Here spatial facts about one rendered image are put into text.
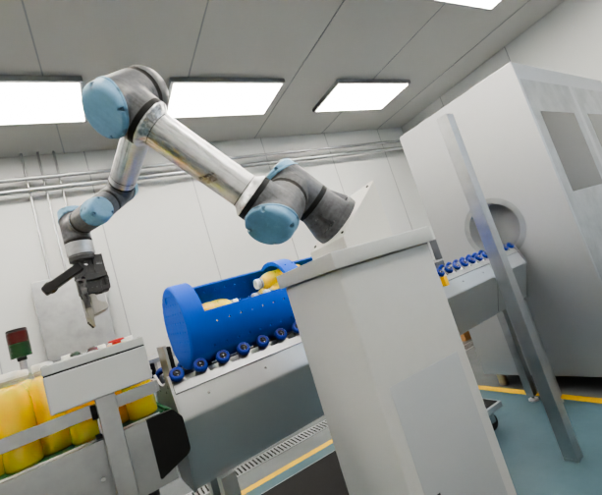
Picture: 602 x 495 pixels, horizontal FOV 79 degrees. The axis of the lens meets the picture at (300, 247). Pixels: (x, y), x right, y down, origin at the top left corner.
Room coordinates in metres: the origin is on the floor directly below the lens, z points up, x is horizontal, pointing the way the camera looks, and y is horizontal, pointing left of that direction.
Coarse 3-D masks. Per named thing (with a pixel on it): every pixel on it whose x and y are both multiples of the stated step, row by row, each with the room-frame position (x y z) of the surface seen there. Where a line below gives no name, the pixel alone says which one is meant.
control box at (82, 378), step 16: (96, 352) 0.81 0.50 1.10; (112, 352) 0.82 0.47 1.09; (128, 352) 0.84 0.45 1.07; (144, 352) 0.86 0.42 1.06; (48, 368) 0.76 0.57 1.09; (64, 368) 0.77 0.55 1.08; (80, 368) 0.79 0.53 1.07; (96, 368) 0.80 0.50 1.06; (112, 368) 0.82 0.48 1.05; (128, 368) 0.84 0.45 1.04; (144, 368) 0.86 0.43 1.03; (48, 384) 0.75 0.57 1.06; (64, 384) 0.77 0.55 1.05; (80, 384) 0.78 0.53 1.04; (96, 384) 0.80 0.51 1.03; (112, 384) 0.82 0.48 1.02; (128, 384) 0.83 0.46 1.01; (48, 400) 0.75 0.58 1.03; (64, 400) 0.77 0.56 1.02; (80, 400) 0.78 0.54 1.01
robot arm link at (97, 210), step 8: (104, 192) 1.04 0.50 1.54; (88, 200) 0.97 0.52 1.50; (96, 200) 0.98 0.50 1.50; (104, 200) 1.00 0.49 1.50; (112, 200) 1.05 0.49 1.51; (80, 208) 0.99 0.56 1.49; (88, 208) 0.97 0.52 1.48; (96, 208) 0.98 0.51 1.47; (104, 208) 1.00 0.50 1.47; (112, 208) 1.02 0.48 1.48; (72, 216) 1.01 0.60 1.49; (80, 216) 0.99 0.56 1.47; (88, 216) 0.98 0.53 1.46; (96, 216) 0.98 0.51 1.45; (104, 216) 0.99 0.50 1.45; (72, 224) 1.02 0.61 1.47; (80, 224) 1.01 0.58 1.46; (88, 224) 1.00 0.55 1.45; (96, 224) 1.01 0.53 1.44; (88, 232) 1.06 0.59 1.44
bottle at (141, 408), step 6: (138, 384) 0.97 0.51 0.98; (126, 390) 0.97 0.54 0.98; (150, 396) 0.99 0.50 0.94; (132, 402) 0.96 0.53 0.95; (138, 402) 0.97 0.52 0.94; (144, 402) 0.97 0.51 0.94; (150, 402) 0.99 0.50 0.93; (132, 408) 0.96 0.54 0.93; (138, 408) 0.97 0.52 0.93; (144, 408) 0.97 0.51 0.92; (150, 408) 0.98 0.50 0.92; (156, 408) 1.00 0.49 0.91; (132, 414) 0.97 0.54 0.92; (138, 414) 0.96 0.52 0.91; (144, 414) 0.97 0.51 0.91
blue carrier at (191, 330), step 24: (264, 264) 1.48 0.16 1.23; (288, 264) 1.41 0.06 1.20; (168, 288) 1.21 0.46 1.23; (192, 288) 1.20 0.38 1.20; (216, 288) 1.42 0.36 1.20; (240, 288) 1.50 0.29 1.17; (168, 312) 1.26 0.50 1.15; (192, 312) 1.14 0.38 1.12; (216, 312) 1.17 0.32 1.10; (240, 312) 1.22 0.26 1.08; (264, 312) 1.27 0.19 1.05; (288, 312) 1.34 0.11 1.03; (168, 336) 1.34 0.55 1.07; (192, 336) 1.13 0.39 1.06; (216, 336) 1.17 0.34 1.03; (240, 336) 1.24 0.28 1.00; (192, 360) 1.16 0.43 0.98
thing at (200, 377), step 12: (480, 264) 2.07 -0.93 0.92; (456, 276) 1.92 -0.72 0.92; (300, 336) 1.36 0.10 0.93; (264, 348) 1.29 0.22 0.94; (276, 348) 1.30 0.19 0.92; (228, 360) 1.21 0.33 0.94; (240, 360) 1.22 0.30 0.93; (252, 360) 1.24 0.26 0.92; (204, 372) 1.16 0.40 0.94; (216, 372) 1.17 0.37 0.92; (228, 372) 1.19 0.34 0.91; (180, 384) 1.11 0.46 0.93; (192, 384) 1.12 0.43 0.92
